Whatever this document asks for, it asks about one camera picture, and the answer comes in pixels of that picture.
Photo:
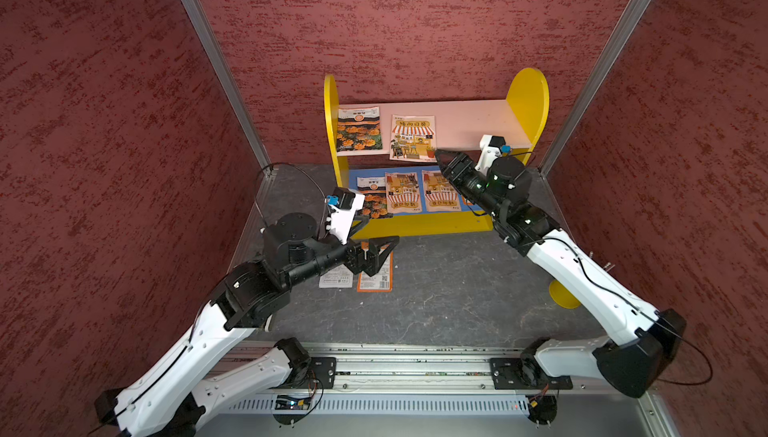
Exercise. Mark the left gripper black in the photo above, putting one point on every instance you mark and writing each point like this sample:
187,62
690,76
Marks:
356,263

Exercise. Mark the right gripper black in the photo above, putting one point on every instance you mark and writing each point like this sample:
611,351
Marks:
461,160

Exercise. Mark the sunflower shop seed bag top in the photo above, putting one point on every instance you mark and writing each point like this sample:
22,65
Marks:
413,138

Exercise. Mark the orange bordered seed bag top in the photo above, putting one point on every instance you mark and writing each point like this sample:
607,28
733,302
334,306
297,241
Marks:
381,282

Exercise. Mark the white seed bag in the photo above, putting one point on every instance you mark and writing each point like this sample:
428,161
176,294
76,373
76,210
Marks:
337,278

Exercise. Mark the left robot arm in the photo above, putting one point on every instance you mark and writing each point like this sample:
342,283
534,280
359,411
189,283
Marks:
177,396

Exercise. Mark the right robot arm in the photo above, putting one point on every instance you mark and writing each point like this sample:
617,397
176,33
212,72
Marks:
639,343

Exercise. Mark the sunflower seed bag lower right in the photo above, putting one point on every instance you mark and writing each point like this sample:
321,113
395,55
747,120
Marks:
439,194

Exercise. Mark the marigold seed bag lower shelf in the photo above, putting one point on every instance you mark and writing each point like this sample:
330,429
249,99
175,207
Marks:
375,204

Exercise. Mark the marigold seed bag shelf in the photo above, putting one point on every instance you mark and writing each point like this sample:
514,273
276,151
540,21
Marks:
375,204
359,129

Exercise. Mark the sunflower seed bag lower left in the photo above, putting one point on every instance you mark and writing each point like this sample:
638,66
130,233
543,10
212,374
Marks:
403,193

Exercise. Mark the yellow shelf unit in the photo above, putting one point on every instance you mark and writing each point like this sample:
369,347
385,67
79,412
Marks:
520,118

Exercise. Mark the marigold seed bag top shelf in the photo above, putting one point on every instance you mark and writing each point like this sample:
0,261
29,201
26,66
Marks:
359,129

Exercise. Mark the yellow pen cup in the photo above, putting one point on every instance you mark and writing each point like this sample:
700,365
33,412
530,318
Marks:
562,297

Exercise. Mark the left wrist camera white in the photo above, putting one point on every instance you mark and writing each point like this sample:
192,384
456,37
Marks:
343,205

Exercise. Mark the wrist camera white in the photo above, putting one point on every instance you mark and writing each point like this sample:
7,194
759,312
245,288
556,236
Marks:
491,148
343,205

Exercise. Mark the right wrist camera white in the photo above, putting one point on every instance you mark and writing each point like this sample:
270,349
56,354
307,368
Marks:
491,148

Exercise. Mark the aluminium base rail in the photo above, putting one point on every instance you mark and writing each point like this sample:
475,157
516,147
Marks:
398,381

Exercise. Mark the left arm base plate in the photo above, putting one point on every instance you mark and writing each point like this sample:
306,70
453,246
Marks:
320,370

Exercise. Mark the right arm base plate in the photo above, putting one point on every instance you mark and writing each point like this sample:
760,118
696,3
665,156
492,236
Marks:
510,374

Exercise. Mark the right aluminium corner post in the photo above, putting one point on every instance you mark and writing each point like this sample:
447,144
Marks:
612,50

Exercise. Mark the aluminium corner post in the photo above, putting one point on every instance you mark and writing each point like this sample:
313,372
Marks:
612,50
213,51

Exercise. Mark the left aluminium corner post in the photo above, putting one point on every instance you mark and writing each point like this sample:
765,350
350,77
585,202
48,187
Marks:
213,51

